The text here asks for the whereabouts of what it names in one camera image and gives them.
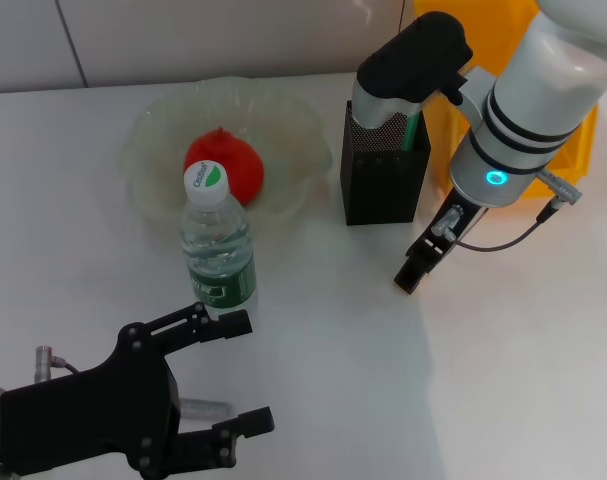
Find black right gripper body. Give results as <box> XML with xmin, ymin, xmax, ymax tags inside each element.
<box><xmin>422</xmin><ymin>191</ymin><xmax>487</xmax><ymax>254</ymax></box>

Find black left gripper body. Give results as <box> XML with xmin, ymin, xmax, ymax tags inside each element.
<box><xmin>0</xmin><ymin>322</ymin><xmax>182</xmax><ymax>474</ymax></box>

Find clear plastic water bottle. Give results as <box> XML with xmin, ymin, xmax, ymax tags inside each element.
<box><xmin>181</xmin><ymin>160</ymin><xmax>258</xmax><ymax>319</ymax></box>

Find green utility knife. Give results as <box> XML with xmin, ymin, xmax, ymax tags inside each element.
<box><xmin>401</xmin><ymin>112</ymin><xmax>424</xmax><ymax>151</ymax></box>

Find orange fruit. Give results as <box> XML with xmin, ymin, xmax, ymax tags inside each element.
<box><xmin>183</xmin><ymin>127</ymin><xmax>265</xmax><ymax>206</ymax></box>

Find grey marker pen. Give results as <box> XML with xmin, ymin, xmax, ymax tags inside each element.
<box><xmin>175</xmin><ymin>396</ymin><xmax>234</xmax><ymax>419</ymax></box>

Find black mesh pen holder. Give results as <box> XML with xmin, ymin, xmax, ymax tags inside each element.
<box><xmin>339</xmin><ymin>99</ymin><xmax>431</xmax><ymax>226</ymax></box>

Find translucent green fruit plate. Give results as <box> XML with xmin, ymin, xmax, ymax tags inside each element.
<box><xmin>118</xmin><ymin>77</ymin><xmax>334</xmax><ymax>241</ymax></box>

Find yellow plastic storage bin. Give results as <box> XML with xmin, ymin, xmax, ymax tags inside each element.
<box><xmin>412</xmin><ymin>0</ymin><xmax>599</xmax><ymax>202</ymax></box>

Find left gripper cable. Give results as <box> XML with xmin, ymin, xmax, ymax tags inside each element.
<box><xmin>34</xmin><ymin>344</ymin><xmax>82</xmax><ymax>384</ymax></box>

